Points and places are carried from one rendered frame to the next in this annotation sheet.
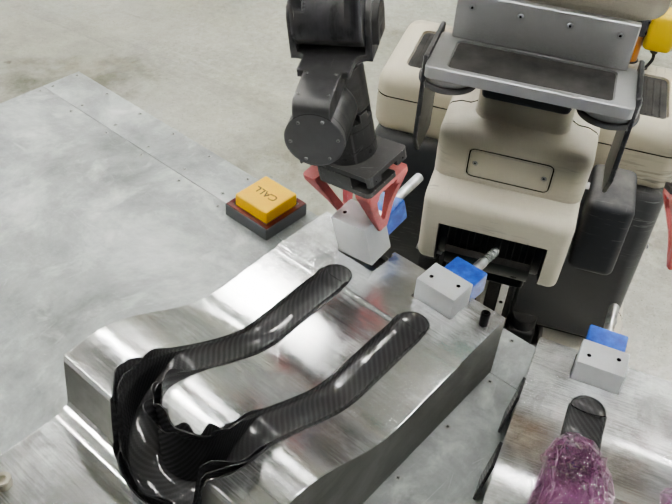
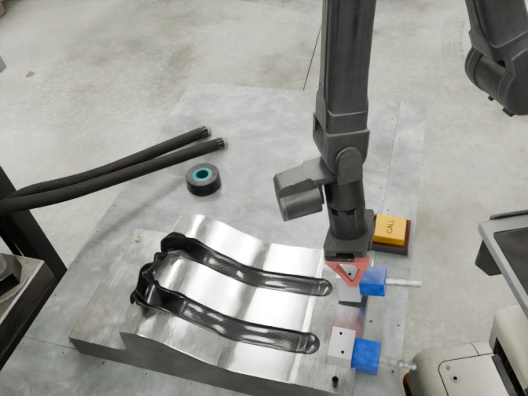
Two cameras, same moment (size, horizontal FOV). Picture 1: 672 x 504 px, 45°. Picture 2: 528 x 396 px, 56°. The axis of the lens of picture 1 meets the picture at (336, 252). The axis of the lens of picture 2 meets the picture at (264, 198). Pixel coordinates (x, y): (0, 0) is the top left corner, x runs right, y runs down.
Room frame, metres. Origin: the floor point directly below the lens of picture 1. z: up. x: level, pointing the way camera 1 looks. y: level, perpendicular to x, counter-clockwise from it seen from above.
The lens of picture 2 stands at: (0.45, -0.44, 1.62)
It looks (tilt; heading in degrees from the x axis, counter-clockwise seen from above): 46 degrees down; 74
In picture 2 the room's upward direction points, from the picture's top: 8 degrees counter-clockwise
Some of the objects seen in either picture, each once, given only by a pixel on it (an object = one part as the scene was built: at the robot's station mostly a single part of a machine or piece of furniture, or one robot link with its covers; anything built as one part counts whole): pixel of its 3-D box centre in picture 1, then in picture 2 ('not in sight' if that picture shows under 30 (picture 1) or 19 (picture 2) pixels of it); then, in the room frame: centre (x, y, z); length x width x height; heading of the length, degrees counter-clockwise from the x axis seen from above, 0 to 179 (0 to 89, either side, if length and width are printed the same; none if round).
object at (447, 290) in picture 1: (465, 277); (372, 357); (0.68, -0.15, 0.89); 0.13 x 0.05 x 0.05; 142
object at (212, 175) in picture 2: not in sight; (203, 179); (0.57, 0.44, 0.82); 0.08 x 0.08 x 0.04
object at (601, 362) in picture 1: (604, 344); not in sight; (0.62, -0.31, 0.86); 0.13 x 0.05 x 0.05; 159
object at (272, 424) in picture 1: (275, 363); (225, 290); (0.51, 0.05, 0.92); 0.35 x 0.16 x 0.09; 142
